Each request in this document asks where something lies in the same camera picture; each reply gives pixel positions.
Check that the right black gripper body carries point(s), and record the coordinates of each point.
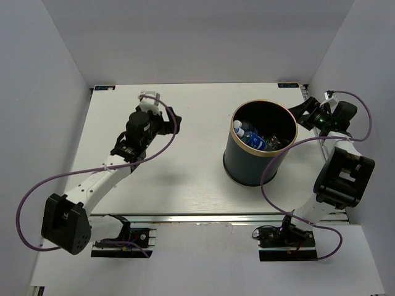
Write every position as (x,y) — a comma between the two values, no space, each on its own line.
(321,118)

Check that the clear bottle white cap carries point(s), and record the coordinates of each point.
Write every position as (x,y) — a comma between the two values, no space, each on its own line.
(245,125)

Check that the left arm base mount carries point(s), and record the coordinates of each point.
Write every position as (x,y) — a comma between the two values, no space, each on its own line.
(115,236)

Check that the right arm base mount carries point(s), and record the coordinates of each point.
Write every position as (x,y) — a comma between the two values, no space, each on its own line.
(284,243)

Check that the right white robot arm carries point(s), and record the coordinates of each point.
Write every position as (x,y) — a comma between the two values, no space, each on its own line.
(344,177)

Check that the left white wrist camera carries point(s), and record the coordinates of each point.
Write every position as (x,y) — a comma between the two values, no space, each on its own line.
(149,101)

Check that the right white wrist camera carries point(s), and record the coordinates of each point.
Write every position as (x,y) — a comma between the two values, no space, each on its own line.
(330,102)

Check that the left blue table sticker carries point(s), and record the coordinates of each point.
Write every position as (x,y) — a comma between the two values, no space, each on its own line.
(104,87)

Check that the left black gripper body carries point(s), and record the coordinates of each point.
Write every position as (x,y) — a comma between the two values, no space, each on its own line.
(155,123)

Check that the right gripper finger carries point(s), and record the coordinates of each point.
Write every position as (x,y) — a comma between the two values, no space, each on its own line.
(307,121)
(305,108)

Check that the aluminium front rail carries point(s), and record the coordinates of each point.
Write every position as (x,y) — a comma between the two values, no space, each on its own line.
(255,218)

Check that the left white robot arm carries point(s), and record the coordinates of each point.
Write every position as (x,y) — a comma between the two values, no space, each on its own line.
(67,220)

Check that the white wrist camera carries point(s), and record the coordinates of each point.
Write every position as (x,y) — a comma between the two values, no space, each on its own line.
(330,102)
(149,101)

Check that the blue table sticker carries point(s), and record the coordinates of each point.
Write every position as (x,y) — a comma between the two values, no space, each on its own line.
(104,87)
(288,85)

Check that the dark round bin gold rim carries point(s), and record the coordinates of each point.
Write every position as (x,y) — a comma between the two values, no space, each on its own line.
(251,167)

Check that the right blue table sticker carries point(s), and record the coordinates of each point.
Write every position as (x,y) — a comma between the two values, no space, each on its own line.
(288,85)

